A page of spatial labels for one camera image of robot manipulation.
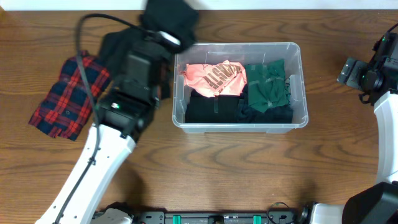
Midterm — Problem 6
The clear plastic storage bin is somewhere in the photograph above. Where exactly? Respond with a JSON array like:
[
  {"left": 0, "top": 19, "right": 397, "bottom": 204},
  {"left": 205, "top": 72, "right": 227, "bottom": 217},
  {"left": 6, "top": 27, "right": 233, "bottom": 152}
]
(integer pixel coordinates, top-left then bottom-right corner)
[{"left": 172, "top": 42, "right": 309, "bottom": 134}]

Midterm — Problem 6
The black taped cloth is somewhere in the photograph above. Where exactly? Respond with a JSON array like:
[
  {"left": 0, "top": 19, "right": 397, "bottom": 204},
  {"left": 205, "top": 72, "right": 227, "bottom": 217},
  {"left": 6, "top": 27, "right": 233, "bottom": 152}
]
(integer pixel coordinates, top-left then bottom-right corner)
[{"left": 185, "top": 90, "right": 240, "bottom": 123}]

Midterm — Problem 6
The red navy plaid shirt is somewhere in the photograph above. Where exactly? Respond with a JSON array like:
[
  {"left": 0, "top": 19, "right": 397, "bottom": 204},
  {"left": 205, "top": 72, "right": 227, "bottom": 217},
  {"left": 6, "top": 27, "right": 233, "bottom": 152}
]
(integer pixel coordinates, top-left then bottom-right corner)
[{"left": 29, "top": 51, "right": 110, "bottom": 141}]

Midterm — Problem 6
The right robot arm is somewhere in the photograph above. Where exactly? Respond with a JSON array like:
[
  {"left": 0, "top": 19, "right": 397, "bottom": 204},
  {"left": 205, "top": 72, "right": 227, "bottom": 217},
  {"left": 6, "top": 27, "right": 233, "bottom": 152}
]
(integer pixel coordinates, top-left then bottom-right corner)
[{"left": 296, "top": 28, "right": 397, "bottom": 224}]

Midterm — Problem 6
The green taped cloth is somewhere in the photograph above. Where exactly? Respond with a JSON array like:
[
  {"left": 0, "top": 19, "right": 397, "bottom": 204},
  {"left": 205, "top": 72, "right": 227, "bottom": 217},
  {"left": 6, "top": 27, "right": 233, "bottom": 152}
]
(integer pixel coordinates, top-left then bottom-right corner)
[{"left": 244, "top": 59, "right": 290, "bottom": 113}]

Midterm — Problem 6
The large black garment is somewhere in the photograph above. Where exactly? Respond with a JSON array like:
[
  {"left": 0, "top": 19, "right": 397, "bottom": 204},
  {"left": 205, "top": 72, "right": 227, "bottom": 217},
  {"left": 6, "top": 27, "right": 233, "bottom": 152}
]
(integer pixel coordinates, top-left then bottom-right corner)
[{"left": 98, "top": 0, "right": 198, "bottom": 99}]

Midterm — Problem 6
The navy cloth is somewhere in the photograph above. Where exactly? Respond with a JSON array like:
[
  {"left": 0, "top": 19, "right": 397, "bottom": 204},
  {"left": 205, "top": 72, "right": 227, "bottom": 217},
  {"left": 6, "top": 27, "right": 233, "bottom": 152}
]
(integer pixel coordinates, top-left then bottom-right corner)
[{"left": 235, "top": 85, "right": 294, "bottom": 124}]

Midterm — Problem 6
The pink printed shirt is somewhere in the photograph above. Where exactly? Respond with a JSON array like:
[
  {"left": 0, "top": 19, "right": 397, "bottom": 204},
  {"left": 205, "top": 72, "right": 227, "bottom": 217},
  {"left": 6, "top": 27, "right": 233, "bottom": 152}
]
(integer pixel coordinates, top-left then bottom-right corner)
[{"left": 182, "top": 60, "right": 247, "bottom": 98}]

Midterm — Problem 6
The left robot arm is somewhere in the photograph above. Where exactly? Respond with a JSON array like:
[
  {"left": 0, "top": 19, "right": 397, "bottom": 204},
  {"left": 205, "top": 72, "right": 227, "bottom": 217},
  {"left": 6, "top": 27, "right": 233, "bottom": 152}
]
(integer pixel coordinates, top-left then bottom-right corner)
[{"left": 37, "top": 40, "right": 179, "bottom": 223}]

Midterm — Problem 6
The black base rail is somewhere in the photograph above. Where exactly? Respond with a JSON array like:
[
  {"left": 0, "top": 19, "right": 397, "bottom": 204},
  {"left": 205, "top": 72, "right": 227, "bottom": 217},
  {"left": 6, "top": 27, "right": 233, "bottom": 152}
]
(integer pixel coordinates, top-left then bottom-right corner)
[{"left": 93, "top": 210, "right": 312, "bottom": 224}]

